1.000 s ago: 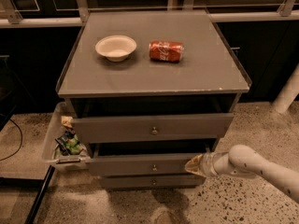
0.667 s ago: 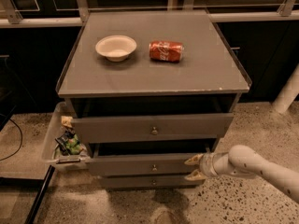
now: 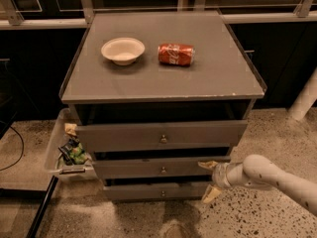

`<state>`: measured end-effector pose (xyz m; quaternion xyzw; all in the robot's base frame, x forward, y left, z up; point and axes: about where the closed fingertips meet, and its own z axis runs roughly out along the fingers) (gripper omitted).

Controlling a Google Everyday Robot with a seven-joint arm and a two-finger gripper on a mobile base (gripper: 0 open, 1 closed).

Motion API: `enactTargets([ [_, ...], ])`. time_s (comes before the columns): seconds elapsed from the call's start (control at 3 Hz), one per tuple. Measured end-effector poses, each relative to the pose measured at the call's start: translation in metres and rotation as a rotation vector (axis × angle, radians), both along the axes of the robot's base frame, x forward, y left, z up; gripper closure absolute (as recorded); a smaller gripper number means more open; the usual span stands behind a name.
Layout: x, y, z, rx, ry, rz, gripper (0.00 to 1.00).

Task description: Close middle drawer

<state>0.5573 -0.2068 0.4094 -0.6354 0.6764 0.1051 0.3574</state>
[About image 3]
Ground white paper bowl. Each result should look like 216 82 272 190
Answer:
101 38 145 65

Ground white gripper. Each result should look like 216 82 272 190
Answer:
198 161 235 204

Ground grey bottom drawer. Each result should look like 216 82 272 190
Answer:
104 181 208 201

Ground green snack bags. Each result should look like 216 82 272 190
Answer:
58 123 88 166

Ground grey drawer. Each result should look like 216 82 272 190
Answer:
75 120 247 153
104 181 208 201
92 156 231 179

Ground grey top drawer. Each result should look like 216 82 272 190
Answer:
75 120 247 153

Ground black floor cable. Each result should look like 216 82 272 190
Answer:
0 120 25 173

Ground red cola can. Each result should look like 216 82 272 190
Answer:
158 43 195 66

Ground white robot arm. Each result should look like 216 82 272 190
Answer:
198 155 317 216

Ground grey drawer cabinet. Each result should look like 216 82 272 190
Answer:
60 12 265 187

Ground clear plastic bin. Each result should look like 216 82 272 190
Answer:
45 108 96 182

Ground white pillar leg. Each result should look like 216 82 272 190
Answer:
288 67 317 120

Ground metal railing frame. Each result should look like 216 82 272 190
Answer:
0 0 317 29

